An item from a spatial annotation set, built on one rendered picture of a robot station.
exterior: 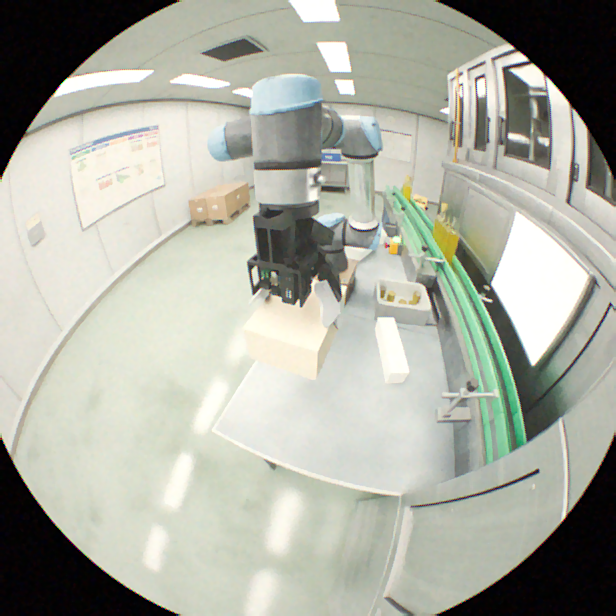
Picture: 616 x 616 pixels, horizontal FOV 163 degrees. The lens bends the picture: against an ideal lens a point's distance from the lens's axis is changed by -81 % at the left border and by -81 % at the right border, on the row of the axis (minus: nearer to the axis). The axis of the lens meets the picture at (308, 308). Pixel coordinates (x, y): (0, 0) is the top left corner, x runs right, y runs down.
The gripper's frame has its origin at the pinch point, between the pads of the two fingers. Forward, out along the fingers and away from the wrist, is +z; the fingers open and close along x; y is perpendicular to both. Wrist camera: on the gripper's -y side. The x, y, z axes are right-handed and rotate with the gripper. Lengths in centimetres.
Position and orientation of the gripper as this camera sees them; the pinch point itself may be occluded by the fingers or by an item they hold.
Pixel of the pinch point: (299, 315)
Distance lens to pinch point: 39.9
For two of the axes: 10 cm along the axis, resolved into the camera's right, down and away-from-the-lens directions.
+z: 0.0, 7.5, 6.6
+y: -3.6, 6.2, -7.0
